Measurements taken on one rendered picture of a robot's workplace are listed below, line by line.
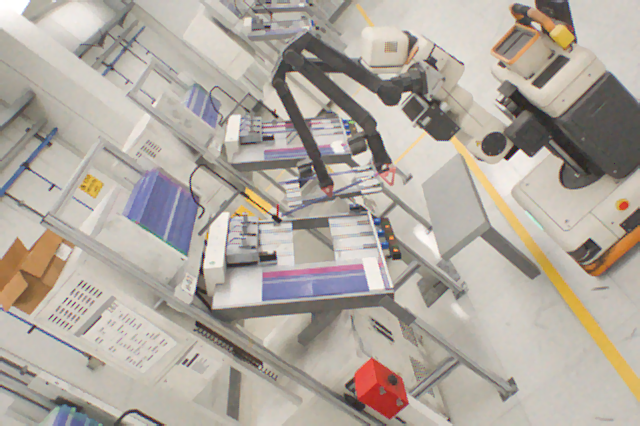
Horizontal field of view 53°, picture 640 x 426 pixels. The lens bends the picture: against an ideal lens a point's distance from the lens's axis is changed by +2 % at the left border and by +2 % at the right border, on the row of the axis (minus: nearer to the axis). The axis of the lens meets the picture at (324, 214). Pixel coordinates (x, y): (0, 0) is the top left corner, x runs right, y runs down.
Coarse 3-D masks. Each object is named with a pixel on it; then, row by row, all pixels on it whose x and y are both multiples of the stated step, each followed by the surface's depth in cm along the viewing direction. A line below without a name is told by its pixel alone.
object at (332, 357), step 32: (288, 320) 330; (352, 320) 283; (384, 320) 310; (288, 352) 309; (320, 352) 285; (352, 352) 264; (384, 352) 282; (416, 352) 309; (288, 384) 290; (288, 416) 274; (320, 416) 274
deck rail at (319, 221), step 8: (304, 216) 307; (312, 216) 307; (320, 216) 307; (328, 216) 306; (336, 216) 307; (344, 216) 307; (296, 224) 307; (304, 224) 307; (312, 224) 308; (320, 224) 308; (328, 224) 308
